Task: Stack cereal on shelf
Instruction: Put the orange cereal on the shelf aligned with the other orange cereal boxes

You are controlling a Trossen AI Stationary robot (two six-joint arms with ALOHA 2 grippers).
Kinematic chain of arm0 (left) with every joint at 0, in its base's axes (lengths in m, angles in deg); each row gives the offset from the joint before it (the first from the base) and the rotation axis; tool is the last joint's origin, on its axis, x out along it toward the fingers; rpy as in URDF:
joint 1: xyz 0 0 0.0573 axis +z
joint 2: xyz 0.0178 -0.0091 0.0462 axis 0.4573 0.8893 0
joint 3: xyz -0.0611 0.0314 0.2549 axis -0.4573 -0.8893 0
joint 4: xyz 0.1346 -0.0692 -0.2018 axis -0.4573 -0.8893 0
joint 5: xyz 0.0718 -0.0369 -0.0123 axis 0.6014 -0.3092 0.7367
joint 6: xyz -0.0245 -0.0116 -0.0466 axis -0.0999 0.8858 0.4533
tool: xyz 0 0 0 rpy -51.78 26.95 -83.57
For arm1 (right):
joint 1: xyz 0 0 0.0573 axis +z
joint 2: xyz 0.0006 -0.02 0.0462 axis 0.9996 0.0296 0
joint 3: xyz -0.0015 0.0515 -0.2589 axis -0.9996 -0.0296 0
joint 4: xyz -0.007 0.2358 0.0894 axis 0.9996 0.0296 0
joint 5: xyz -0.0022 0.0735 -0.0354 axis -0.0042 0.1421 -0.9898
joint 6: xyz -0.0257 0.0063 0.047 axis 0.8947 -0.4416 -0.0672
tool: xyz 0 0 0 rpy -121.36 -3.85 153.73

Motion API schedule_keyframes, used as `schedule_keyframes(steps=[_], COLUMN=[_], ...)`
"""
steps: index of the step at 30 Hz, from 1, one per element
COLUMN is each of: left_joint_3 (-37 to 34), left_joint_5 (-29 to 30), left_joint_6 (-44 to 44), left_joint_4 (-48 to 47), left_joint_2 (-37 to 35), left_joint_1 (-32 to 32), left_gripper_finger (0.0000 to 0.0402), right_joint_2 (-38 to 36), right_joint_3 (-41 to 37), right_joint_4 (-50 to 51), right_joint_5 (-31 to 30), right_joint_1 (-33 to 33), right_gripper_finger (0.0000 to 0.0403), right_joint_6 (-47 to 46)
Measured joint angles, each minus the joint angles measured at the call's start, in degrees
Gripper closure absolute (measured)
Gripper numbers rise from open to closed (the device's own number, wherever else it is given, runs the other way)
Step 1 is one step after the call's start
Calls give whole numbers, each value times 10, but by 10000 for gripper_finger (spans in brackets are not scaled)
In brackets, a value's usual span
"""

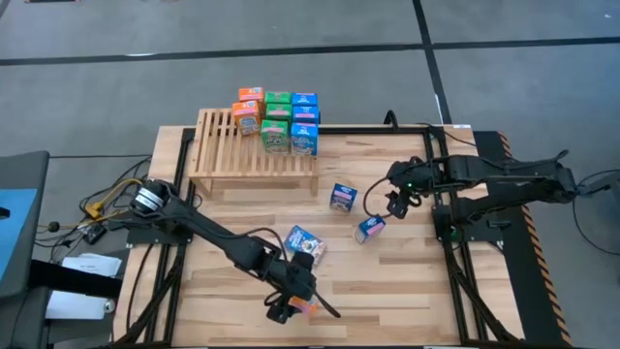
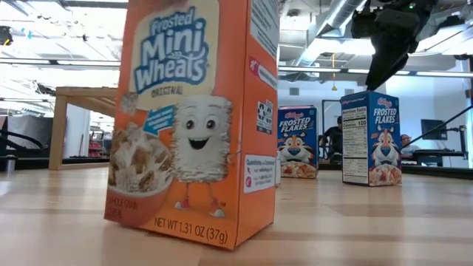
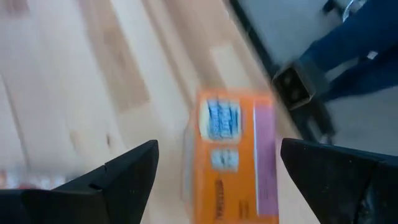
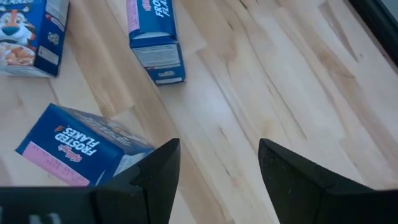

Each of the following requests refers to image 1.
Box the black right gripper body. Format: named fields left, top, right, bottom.
left=387, top=157, right=430, bottom=219

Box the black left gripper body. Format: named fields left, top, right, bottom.
left=264, top=251, right=319, bottom=324

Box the orange Mini-Wheats cereal box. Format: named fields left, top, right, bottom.
left=237, top=86, right=265, bottom=103
left=289, top=296, right=320, bottom=317
left=231, top=100, right=264, bottom=137

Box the blue Frosted Flakes cereal box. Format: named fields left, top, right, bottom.
left=354, top=214, right=388, bottom=245
left=284, top=224, right=327, bottom=267
left=329, top=182, right=359, bottom=214

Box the blue Rice Krispies cereal box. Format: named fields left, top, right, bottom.
left=291, top=92, right=320, bottom=108
left=290, top=121, right=320, bottom=157
left=292, top=105, right=321, bottom=125

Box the green Apple Jacks cereal box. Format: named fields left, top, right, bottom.
left=264, top=103, right=294, bottom=122
left=263, top=91, right=293, bottom=106
left=260, top=119, right=292, bottom=155

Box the wooden slatted shelf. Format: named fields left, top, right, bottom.
left=187, top=107, right=320, bottom=198

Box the grey metal stand leg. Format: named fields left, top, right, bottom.
left=578, top=169, right=620, bottom=199

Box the white paper sheet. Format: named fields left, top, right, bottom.
left=61, top=252, right=123, bottom=279
left=46, top=289, right=117, bottom=321

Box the black power adapter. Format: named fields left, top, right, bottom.
left=81, top=223, right=109, bottom=245

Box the black flat bar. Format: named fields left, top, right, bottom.
left=28, top=259, right=123, bottom=300

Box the blue panel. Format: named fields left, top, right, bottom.
left=0, top=187, right=39, bottom=283

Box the dark grey side table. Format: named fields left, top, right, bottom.
left=0, top=149, right=51, bottom=300

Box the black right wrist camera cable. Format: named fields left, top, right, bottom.
left=362, top=176, right=418, bottom=219

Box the black aluminium table frame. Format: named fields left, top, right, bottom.
left=113, top=124, right=524, bottom=349

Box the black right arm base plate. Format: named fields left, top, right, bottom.
left=431, top=203, right=505, bottom=244

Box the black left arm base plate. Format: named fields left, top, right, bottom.
left=126, top=206, right=198, bottom=246

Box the thin black floor cable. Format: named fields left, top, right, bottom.
left=573, top=168, right=620, bottom=257

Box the yellow power cable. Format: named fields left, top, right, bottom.
left=82, top=177, right=146, bottom=220

